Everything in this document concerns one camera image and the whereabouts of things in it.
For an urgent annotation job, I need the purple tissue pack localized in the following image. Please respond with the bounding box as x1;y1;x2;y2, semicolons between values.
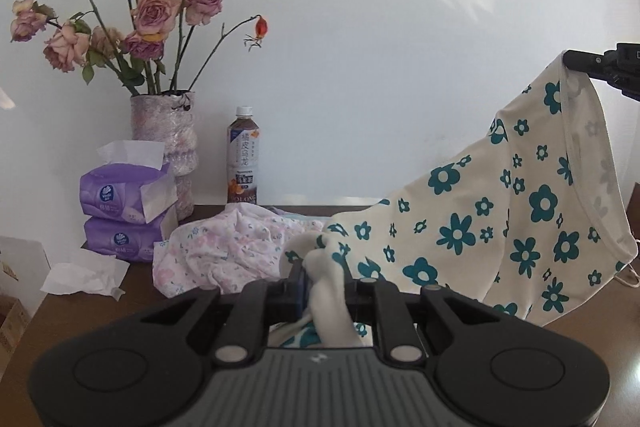
79;140;178;225
84;206;178;262

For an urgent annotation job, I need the upper purple tissue pack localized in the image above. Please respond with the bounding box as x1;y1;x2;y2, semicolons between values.
79;140;178;225

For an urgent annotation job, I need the lower purple tissue pack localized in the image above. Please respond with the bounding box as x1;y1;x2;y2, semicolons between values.
84;206;178;262

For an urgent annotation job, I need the dark tea bottle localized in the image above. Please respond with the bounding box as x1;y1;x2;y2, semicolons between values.
227;106;260;205

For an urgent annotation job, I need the pink floral garment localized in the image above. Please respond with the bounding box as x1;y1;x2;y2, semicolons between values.
152;202;326;298

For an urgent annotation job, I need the lilac textured vase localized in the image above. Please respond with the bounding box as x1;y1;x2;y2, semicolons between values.
130;91;198;221

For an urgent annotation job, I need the cardboard box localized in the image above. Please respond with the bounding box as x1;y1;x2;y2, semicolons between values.
0;236;50;373

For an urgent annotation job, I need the crumpled white tissue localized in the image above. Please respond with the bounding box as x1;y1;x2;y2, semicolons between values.
40;248;129;301

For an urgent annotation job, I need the cream teal flower garment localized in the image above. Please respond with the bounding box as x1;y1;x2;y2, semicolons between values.
269;60;638;348

